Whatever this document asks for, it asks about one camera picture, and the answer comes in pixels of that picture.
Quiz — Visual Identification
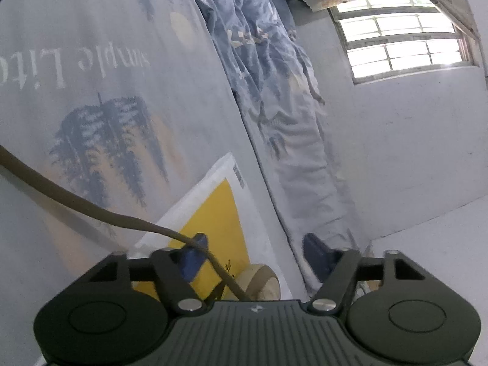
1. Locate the beige brown sneaker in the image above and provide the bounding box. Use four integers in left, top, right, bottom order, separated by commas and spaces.
235, 264, 281, 302

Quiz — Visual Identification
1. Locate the white yellow plastic mailer bag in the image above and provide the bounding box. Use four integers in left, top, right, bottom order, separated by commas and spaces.
131, 151, 295, 302

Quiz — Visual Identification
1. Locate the crumpled blue duvet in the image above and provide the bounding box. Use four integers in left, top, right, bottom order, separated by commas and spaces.
183, 0, 373, 287

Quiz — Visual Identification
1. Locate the blue printed bed sheet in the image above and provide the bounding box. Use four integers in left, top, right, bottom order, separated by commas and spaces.
0, 0, 310, 366

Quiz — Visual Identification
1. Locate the window with bars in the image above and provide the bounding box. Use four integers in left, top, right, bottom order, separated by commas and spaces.
330, 0, 473, 84

